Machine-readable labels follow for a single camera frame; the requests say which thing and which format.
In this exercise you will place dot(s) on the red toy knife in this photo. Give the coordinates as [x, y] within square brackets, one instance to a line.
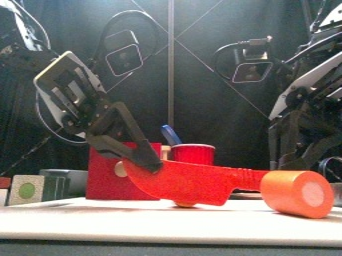
[191, 181]

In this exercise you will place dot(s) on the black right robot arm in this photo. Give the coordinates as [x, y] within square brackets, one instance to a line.
[328, 23]

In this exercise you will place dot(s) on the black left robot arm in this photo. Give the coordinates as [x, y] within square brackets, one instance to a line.
[20, 30]

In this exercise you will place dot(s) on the small wooden block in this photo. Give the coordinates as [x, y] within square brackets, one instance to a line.
[166, 152]

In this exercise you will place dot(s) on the red box with round hole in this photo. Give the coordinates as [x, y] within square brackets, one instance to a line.
[104, 181]

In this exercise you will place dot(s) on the red plastic cup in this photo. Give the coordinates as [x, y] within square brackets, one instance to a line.
[194, 155]

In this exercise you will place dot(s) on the dark grey green box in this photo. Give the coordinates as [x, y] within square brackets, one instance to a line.
[67, 181]

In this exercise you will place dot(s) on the orange toy cylinder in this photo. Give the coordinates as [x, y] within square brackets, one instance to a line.
[295, 193]

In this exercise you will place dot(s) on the small orange toy piece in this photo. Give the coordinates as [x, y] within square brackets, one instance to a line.
[185, 204]

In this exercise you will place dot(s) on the white block with green dot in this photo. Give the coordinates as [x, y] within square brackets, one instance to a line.
[27, 190]

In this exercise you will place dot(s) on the white cutting board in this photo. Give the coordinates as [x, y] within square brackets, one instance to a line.
[134, 221]

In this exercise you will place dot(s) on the small red block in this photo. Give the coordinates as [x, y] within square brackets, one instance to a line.
[4, 182]

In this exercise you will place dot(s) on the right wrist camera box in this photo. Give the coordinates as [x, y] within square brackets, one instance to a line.
[251, 68]

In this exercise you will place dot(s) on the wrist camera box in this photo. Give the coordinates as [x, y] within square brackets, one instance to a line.
[123, 55]
[251, 68]

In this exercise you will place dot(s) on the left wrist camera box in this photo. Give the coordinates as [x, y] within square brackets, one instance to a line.
[123, 55]

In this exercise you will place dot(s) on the grey vertical frame pole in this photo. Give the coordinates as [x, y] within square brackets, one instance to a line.
[171, 63]

